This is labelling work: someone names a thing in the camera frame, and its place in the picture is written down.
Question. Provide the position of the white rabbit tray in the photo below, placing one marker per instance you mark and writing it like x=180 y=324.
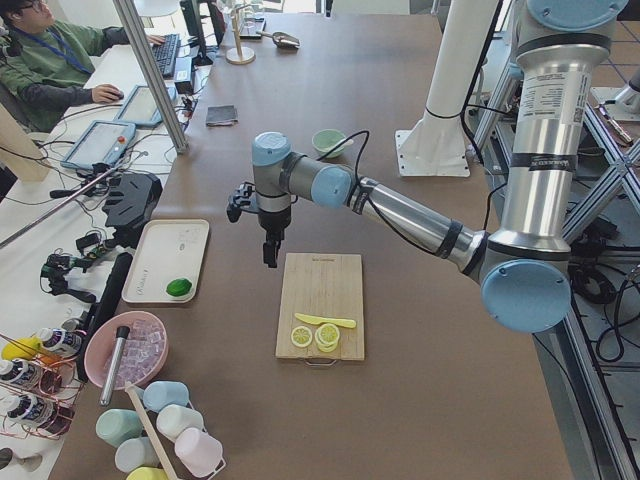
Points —
x=168 y=249

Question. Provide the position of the wooden stand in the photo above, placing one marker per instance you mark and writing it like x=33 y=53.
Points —
x=238 y=54

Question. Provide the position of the stacked lemon slices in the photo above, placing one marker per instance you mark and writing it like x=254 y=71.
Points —
x=327 y=337

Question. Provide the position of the blue cup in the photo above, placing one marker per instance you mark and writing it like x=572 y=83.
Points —
x=160 y=394

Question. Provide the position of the yellow lemon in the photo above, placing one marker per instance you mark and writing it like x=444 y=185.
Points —
x=25 y=348

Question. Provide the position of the upper sauce bottle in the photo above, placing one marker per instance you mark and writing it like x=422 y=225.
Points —
x=60 y=342

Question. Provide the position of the single lemon slice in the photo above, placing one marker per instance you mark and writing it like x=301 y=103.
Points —
x=301 y=336

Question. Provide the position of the copper wire bottle rack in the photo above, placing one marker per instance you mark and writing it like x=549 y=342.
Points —
x=57 y=384

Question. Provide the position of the white ceramic spoon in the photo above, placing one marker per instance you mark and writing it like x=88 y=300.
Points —
x=344 y=144

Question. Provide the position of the teach pendant tablet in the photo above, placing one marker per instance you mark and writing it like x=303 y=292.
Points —
x=140 y=108
x=103 y=142

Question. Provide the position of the grey-blue cup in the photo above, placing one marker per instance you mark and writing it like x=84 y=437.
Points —
x=135 y=453

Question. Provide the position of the pink cup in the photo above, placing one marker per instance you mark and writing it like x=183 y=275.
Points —
x=200 y=453

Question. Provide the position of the black keyboard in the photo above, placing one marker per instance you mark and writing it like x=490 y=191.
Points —
x=165 y=54

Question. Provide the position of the long black bar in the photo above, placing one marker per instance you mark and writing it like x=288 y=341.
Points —
x=105 y=308

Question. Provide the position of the pink bowl of ice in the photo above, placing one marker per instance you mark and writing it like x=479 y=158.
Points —
x=145 y=350

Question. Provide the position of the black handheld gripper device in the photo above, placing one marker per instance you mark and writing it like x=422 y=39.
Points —
x=92 y=248

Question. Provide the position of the yellow cup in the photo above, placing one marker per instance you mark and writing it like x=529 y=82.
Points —
x=147 y=473

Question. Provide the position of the seated person in green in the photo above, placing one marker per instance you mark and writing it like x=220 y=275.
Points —
x=49 y=74

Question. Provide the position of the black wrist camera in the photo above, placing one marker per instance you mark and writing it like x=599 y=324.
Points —
x=242 y=200

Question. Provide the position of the middle sauce bottle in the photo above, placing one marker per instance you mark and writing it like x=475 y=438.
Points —
x=21 y=373

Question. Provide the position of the white cup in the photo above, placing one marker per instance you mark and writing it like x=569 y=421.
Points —
x=173 y=420

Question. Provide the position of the near teach pendant tablet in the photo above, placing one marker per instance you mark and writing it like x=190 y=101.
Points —
x=103 y=142

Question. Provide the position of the sauce bottle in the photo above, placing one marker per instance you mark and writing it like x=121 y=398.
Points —
x=21 y=373
x=28 y=409
x=60 y=342

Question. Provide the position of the green ceramic bowl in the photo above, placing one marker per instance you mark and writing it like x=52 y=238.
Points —
x=323 y=142

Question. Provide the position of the black computer monitor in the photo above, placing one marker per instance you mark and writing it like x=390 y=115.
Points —
x=199 y=52

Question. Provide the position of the green lime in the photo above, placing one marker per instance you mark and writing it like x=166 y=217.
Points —
x=179 y=287

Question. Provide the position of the far teach pendant tablet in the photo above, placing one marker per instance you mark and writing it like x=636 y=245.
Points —
x=140 y=108

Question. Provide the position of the aluminium frame post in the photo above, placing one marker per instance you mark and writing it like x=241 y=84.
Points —
x=137 y=36

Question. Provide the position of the lower sauce bottle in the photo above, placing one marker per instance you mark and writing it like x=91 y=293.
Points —
x=28 y=409

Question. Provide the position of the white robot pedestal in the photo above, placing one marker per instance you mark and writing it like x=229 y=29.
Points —
x=436 y=145

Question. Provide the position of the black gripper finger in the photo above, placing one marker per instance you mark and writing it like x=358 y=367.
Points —
x=268 y=254
x=277 y=254

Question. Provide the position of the yellow plastic knife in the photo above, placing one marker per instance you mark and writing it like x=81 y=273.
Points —
x=319 y=320

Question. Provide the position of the wooden cup rack stick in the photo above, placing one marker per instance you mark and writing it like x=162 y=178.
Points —
x=131 y=391

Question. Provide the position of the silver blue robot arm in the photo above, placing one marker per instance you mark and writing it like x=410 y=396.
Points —
x=521 y=268

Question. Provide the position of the wooden cutting board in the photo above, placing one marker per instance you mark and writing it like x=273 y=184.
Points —
x=323 y=285

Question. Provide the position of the metal scoop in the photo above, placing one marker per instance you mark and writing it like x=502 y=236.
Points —
x=281 y=40

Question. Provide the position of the dark folded cloth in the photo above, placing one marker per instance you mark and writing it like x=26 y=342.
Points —
x=224 y=115

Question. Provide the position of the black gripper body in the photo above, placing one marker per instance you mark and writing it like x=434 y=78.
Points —
x=274 y=223

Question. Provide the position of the green cup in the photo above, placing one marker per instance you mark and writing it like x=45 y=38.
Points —
x=115 y=426

